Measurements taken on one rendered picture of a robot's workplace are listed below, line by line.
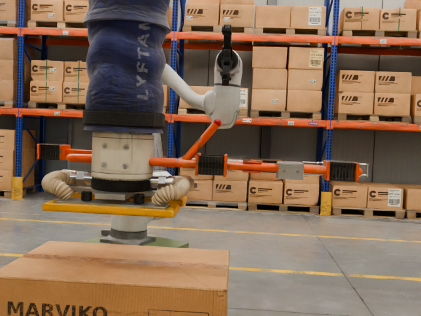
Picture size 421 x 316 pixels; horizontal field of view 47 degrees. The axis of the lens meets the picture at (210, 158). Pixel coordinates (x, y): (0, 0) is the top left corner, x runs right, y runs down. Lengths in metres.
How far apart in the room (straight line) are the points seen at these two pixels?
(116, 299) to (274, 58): 7.51
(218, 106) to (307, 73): 6.77
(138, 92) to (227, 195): 7.23
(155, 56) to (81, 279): 0.60
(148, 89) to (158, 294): 0.52
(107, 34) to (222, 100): 0.66
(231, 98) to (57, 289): 0.95
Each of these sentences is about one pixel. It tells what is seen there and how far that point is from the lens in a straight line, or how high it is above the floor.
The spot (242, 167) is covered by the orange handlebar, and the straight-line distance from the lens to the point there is 1.32.
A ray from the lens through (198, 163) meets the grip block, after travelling 1.32.
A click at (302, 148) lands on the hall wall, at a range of 9.82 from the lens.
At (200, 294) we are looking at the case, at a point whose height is 0.93.
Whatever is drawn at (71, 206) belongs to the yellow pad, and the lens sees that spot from 1.29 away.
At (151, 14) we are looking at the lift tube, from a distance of 1.33.
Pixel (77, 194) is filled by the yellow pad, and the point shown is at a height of 1.12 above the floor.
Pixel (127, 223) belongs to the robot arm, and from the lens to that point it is 2.06.
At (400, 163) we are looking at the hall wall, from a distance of 10.23.
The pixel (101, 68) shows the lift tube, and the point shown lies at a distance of 1.32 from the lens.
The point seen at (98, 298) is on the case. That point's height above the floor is 0.90.
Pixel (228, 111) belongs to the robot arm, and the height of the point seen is 1.40.
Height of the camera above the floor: 1.32
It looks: 3 degrees down
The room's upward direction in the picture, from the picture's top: 2 degrees clockwise
